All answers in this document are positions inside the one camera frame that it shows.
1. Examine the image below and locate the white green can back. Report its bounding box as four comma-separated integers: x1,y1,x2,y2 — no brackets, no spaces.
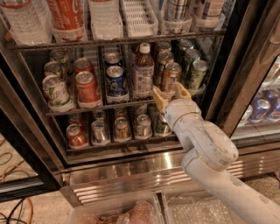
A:
50,49,70,71

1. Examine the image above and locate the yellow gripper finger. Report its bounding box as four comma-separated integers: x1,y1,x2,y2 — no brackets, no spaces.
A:
174,81,192,98
152,86,163,105

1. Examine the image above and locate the clear plastic bin right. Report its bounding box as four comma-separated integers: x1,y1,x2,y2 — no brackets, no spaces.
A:
162,187,234,224

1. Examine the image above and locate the brown can second row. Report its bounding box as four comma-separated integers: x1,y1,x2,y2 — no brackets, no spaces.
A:
154,51,174,86

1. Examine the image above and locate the red orange can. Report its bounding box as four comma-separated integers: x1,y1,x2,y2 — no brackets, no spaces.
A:
73,58,95,74
75,71,99,103

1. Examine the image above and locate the green can bottom shelf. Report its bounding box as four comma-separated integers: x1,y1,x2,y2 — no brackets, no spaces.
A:
155,114,172,136

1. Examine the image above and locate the fridge glass door right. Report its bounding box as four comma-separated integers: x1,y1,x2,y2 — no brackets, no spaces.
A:
203,0,280,149

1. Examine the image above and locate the red can bottom shelf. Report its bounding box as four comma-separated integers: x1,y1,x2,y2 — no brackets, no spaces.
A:
66,123,88,148

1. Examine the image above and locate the orange cable on floor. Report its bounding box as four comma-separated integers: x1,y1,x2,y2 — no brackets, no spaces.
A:
0,164,34,224

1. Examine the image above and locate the blue pepsi can front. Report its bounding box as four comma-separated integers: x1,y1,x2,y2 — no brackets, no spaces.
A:
106,66,128,97

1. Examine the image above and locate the clear plastic bin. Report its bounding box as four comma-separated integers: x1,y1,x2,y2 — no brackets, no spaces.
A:
66,192,165,224
162,187,234,224

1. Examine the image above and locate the green can middle right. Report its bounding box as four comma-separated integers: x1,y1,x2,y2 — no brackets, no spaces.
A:
181,49,200,80

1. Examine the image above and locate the steel fridge base grille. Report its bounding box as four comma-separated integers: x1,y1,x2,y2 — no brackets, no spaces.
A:
60,143,280,207

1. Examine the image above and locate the green can back right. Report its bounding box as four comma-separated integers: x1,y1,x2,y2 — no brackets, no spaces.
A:
178,39,194,55

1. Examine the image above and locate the blue pepsi can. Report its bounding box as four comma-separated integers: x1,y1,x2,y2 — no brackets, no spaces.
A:
104,52,123,68
106,66,128,97

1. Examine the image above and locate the orange brown soda can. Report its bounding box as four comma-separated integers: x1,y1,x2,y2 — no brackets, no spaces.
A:
160,62,182,92

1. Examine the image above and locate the clear plastic bin left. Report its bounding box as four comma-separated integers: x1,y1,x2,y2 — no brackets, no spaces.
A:
66,192,165,224

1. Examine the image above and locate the clear water bottle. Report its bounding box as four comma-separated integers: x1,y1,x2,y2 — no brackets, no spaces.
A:
0,0,53,46

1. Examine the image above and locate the brown can back row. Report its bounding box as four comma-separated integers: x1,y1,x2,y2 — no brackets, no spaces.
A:
155,40,172,55

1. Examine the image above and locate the white green can front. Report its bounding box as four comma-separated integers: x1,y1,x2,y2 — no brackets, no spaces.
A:
42,74,70,106

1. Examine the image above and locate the iced tea bottle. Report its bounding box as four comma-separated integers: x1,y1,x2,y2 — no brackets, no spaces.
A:
133,42,155,93

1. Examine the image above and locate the red orange can back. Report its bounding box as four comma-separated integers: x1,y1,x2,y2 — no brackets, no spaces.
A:
73,58,95,74

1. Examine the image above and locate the red coca cola bottle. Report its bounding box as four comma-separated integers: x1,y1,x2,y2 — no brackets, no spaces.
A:
46,0,83,31

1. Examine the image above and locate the red orange can front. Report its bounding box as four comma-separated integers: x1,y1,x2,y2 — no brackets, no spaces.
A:
75,71,99,103

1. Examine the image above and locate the upper wire shelf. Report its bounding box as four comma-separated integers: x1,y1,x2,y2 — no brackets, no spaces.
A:
9,29,226,52

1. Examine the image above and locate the white plastic shelf tray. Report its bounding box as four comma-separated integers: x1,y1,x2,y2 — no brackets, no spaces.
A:
120,0,158,38

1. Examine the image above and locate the middle wire shelf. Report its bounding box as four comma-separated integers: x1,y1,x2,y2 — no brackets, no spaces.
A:
45,98,155,116

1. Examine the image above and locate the wire shelf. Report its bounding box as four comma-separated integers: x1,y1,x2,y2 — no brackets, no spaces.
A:
45,98,155,116
9,29,226,52

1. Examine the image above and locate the white green can middle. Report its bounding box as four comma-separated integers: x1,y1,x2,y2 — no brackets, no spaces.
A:
44,61,63,79

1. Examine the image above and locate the clear silver can bottom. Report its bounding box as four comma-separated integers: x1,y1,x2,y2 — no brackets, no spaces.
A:
136,115,151,138

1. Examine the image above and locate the white green can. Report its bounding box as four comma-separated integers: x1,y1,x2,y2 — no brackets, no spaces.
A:
42,74,70,106
50,49,70,71
44,61,63,79

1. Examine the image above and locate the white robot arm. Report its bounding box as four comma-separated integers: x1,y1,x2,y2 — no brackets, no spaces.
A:
152,82,280,224

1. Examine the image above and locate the gold can bottom shelf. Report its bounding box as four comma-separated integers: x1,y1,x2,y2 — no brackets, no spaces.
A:
115,117,130,140

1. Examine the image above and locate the silver can bottom shelf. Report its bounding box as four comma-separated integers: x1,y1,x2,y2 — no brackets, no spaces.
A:
91,120,108,144

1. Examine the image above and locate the blue pepsi can back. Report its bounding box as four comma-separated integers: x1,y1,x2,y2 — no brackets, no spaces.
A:
104,52,123,68

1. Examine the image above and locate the green can front right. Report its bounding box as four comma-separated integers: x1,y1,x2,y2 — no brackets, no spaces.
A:
186,59,208,90

